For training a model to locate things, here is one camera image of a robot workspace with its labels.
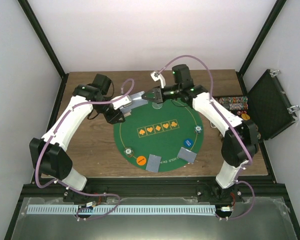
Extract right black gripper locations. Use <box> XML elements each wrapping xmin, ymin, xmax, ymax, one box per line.
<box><xmin>142</xmin><ymin>84</ymin><xmax>182</xmax><ymax>104</ymax></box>

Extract clear dealer button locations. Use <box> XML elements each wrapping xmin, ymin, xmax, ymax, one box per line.
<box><xmin>152</xmin><ymin>102</ymin><xmax>163</xmax><ymax>110</ymax></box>

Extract blue playing card deck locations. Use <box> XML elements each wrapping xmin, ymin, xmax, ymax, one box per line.
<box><xmin>120</xmin><ymin>91</ymin><xmax>148</xmax><ymax>116</ymax></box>

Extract stack of poker chips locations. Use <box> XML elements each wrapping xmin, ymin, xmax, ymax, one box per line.
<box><xmin>124</xmin><ymin>147</ymin><xmax>134</xmax><ymax>158</ymax></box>

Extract orange big blind button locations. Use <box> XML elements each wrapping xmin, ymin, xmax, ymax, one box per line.
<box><xmin>136</xmin><ymin>155</ymin><xmax>147</xmax><ymax>166</ymax></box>

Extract blue small blind button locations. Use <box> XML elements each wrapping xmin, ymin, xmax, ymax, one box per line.
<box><xmin>183</xmin><ymin>138</ymin><xmax>194</xmax><ymax>148</ymax></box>

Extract dealt cards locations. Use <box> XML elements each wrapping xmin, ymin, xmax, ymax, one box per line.
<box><xmin>177</xmin><ymin>147</ymin><xmax>197</xmax><ymax>164</ymax></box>
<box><xmin>145</xmin><ymin>154</ymin><xmax>162</xmax><ymax>173</ymax></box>

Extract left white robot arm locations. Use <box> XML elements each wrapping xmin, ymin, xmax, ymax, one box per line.
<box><xmin>29</xmin><ymin>74</ymin><xmax>132</xmax><ymax>202</ymax></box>

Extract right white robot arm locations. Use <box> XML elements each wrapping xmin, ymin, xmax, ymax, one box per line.
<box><xmin>142</xmin><ymin>64</ymin><xmax>259</xmax><ymax>202</ymax></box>

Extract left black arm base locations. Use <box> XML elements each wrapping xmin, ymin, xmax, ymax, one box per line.
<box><xmin>63</xmin><ymin>190</ymin><xmax>107</xmax><ymax>204</ymax></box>

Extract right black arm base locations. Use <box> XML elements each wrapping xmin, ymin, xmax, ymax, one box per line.
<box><xmin>196</xmin><ymin>182</ymin><xmax>243</xmax><ymax>203</ymax></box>

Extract round green poker mat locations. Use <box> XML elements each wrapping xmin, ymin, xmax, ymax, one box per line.
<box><xmin>114</xmin><ymin>100</ymin><xmax>204</xmax><ymax>173</ymax></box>

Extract top chip row in case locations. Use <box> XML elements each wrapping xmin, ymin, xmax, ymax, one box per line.
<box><xmin>215</xmin><ymin>96</ymin><xmax>248</xmax><ymax>105</ymax></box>

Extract black poker set case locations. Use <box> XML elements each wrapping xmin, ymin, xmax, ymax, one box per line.
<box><xmin>228</xmin><ymin>69</ymin><xmax>300</xmax><ymax>142</ymax></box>

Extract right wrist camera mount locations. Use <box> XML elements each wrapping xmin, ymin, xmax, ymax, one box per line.
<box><xmin>150</xmin><ymin>71</ymin><xmax>166</xmax><ymax>89</ymax></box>

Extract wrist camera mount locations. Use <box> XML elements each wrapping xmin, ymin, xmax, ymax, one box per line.
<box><xmin>150</xmin><ymin>71</ymin><xmax>166</xmax><ymax>89</ymax></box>
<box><xmin>111</xmin><ymin>95</ymin><xmax>132</xmax><ymax>110</ymax></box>

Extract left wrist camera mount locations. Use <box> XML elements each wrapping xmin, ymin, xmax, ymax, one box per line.
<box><xmin>111</xmin><ymin>95</ymin><xmax>132</xmax><ymax>110</ymax></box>

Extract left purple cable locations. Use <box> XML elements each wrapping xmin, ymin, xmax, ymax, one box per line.
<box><xmin>34</xmin><ymin>78</ymin><xmax>135</xmax><ymax>222</ymax></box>

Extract purple cable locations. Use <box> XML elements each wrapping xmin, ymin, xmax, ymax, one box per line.
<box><xmin>156</xmin><ymin>54</ymin><xmax>256</xmax><ymax>221</ymax></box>
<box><xmin>34</xmin><ymin>78</ymin><xmax>135</xmax><ymax>222</ymax></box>

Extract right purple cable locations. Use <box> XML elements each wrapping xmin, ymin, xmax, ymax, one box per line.
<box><xmin>156</xmin><ymin>54</ymin><xmax>256</xmax><ymax>221</ymax></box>

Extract black aluminium frame rail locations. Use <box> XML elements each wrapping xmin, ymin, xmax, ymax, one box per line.
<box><xmin>20</xmin><ymin>176</ymin><xmax>288</xmax><ymax>198</ymax></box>

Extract light blue slotted cable duct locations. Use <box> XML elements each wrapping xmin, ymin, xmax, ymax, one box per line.
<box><xmin>26</xmin><ymin>204</ymin><xmax>216</xmax><ymax>216</ymax></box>

